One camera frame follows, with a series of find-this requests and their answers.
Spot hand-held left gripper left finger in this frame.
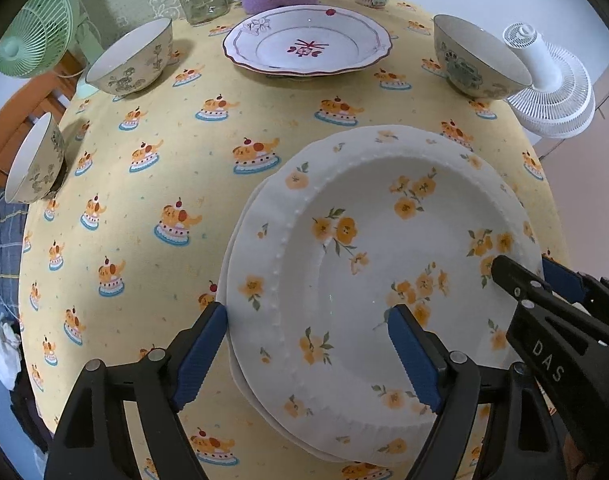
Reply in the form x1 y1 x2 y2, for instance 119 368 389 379
43 301 230 480

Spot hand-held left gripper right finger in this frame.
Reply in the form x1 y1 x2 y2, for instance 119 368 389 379
387 304 567 480

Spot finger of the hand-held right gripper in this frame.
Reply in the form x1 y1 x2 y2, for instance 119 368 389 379
541 256 609 333
490 255 552 308

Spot white yellow flower plate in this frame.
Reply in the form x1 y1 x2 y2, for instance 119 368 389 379
226 125 545 463

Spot cream floral bowl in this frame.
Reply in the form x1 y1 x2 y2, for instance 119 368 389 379
433 14 533 100
4 112 68 204
85 17 174 97

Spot white red print plate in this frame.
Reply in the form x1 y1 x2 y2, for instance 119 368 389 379
222 5 394 75
239 64 367 80

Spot beige door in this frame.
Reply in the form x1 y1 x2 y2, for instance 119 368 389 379
531 52 609 286

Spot white desk fan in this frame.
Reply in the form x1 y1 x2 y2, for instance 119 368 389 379
501 21 596 138

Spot dark cloth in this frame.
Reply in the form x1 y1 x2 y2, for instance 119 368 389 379
7 375 52 456

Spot white crumpled cloth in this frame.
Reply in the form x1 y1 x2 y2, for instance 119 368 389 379
0 317 22 391

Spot blue plaid cloth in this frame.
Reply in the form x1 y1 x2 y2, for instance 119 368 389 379
0 187 30 321

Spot yellow printed tablecloth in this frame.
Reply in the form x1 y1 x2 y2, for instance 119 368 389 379
15 0 570 480

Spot wooden chair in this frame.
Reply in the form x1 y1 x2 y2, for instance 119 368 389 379
0 52 85 191

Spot green desk fan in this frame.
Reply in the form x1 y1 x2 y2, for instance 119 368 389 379
0 0 102 101

